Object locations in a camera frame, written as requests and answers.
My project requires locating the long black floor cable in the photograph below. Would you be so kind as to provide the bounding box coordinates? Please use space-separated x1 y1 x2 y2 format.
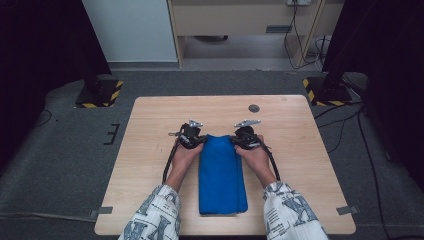
357 109 392 240

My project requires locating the black stand base striped tape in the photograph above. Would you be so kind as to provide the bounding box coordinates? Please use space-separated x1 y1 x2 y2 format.
74 79 124 109
302 76 354 107

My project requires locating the blue cloth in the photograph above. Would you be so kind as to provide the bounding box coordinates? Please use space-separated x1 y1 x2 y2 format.
198 134 249 216

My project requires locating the person's right hand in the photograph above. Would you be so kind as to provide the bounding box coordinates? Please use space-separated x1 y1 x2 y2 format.
234 134 279 190

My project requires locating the black curtain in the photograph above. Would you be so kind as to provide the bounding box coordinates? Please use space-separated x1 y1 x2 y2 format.
322 0 424 181
0 0 112 168

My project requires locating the thin black floor cable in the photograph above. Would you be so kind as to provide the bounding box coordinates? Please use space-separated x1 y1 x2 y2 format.
34 109 53 128

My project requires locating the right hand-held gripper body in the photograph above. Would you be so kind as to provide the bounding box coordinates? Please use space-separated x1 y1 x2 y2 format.
233 119 265 151

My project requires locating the beige wooden desk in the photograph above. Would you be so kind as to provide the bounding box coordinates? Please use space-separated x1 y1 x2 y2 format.
166 0 346 69

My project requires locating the person's left hand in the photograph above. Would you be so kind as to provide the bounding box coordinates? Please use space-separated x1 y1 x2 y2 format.
165 139 204 194

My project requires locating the grey tape piece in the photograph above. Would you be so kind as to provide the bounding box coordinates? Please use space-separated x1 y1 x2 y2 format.
335 205 360 216
89 206 114 220

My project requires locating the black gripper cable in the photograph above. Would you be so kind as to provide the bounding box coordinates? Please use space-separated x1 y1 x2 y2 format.
162 133 183 185
255 136 282 183

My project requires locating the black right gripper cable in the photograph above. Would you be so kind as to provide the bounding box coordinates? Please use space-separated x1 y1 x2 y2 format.
255 136 282 183

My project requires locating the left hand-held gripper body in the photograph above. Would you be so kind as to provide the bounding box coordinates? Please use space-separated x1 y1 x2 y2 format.
168 119 204 150

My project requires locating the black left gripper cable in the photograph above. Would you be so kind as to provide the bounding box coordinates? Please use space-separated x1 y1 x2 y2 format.
162 133 183 185

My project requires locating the white panel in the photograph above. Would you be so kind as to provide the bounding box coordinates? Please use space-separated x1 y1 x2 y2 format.
81 0 178 63

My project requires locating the black hanging power cable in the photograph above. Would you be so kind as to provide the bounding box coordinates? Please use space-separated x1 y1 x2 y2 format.
283 3 326 70

